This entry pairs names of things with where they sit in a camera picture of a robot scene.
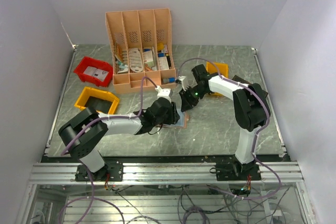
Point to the pink leather card holder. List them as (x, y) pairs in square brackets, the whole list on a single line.
[(181, 123)]

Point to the red plastic bin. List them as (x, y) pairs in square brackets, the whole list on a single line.
[(87, 61)]

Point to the white oval perforated board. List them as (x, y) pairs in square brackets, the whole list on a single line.
[(135, 60)]

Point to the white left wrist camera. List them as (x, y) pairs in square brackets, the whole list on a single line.
[(165, 93)]

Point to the black book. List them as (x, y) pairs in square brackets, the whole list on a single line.
[(239, 79)]

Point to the peach plastic desk organizer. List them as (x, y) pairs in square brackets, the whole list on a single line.
[(148, 29)]

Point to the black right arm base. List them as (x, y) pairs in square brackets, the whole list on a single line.
[(236, 171)]

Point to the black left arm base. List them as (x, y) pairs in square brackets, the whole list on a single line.
[(111, 172)]

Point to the yellow bin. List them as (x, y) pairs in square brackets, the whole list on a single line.
[(219, 70), (102, 101)]

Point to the white box in organizer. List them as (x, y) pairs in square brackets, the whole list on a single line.
[(148, 58)]

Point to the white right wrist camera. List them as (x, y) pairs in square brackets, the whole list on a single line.
[(183, 81)]

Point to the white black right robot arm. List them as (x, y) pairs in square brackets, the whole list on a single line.
[(251, 109)]

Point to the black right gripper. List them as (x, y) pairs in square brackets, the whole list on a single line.
[(187, 103)]

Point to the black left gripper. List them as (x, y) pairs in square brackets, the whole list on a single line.
[(174, 115)]

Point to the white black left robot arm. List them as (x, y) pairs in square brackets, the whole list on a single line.
[(82, 133)]

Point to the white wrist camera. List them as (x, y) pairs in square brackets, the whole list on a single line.
[(183, 81), (165, 93)]

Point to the blue grey cylinder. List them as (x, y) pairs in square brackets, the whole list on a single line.
[(168, 80)]

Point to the cards in red bin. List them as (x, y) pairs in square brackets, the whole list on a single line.
[(96, 73)]

